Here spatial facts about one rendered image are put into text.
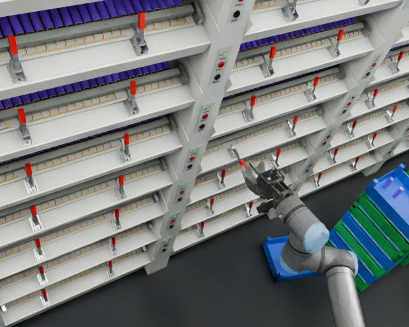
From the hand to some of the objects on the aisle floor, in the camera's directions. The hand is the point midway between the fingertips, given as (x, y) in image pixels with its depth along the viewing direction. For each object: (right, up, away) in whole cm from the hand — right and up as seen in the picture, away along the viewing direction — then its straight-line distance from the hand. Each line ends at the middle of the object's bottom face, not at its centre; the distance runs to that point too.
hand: (247, 168), depth 169 cm
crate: (+30, -45, +71) cm, 89 cm away
